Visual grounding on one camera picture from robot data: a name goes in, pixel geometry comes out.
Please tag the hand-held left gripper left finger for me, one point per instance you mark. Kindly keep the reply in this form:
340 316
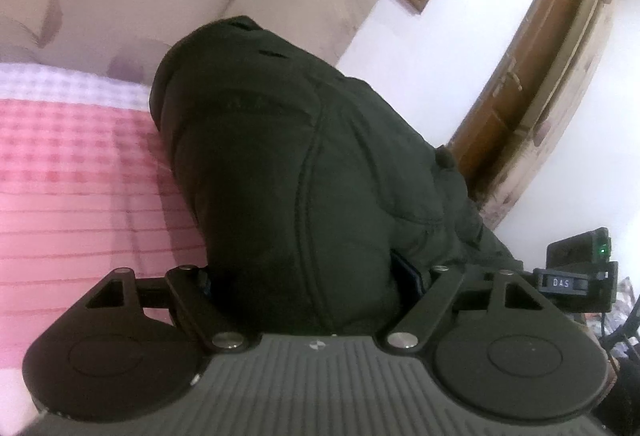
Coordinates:
192 292

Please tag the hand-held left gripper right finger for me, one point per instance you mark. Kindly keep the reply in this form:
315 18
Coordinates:
411 280

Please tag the black padded jacket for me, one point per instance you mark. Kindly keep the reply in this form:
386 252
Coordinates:
300 155

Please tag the pink checked blanket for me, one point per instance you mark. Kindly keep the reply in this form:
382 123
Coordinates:
80 186

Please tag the brown wooden door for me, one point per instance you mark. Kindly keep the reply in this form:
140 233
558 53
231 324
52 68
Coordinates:
535 40

